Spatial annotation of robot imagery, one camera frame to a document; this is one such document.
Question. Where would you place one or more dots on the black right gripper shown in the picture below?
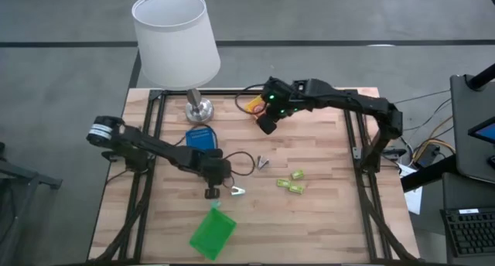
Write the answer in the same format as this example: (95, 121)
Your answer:
(280, 97)

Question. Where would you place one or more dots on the white shade table lamp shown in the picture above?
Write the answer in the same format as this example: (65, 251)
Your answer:
(174, 45)

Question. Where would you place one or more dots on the black pole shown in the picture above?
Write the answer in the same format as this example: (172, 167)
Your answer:
(481, 77)

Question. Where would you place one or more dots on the black keyboard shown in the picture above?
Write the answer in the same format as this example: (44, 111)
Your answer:
(470, 231)

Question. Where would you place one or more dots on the red-pink tape roll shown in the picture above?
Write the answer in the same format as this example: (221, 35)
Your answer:
(255, 108)

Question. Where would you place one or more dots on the tablet screen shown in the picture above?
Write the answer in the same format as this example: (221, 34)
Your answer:
(484, 132)

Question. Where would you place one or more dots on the blue plastic bin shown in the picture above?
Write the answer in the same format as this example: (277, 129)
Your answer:
(200, 138)

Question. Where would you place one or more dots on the green plastic bin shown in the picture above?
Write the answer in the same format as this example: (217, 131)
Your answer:
(212, 233)

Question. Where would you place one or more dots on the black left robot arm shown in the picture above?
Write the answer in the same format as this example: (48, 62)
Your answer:
(154, 146)

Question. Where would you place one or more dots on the black side table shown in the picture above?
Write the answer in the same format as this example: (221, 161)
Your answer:
(19, 181)

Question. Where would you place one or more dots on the white paper sheet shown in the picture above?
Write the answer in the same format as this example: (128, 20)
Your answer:
(412, 196)

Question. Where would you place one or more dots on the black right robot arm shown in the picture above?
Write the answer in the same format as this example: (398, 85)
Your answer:
(359, 103)

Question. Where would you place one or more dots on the yellow plastic bin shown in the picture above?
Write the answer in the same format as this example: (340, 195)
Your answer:
(255, 102)

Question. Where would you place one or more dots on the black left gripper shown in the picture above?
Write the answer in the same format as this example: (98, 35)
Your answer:
(214, 167)

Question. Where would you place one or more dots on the grey computer stand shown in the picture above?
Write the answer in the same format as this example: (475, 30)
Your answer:
(470, 142)

